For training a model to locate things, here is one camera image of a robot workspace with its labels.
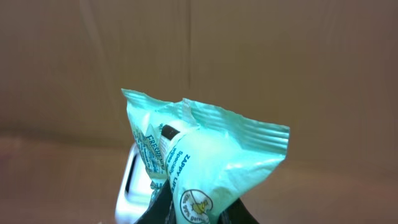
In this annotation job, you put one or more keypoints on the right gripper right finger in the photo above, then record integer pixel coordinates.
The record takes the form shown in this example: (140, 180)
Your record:
(237, 213)

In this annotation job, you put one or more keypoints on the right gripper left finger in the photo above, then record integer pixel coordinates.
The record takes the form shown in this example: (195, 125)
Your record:
(161, 210)

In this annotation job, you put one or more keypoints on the teal wipes packet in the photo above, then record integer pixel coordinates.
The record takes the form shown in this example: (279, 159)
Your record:
(207, 156)

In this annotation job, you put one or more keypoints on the white barcode scanner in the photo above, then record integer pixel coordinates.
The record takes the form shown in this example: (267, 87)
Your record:
(135, 192)

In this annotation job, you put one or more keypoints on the cardboard back panel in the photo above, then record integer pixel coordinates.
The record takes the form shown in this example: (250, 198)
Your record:
(326, 69)

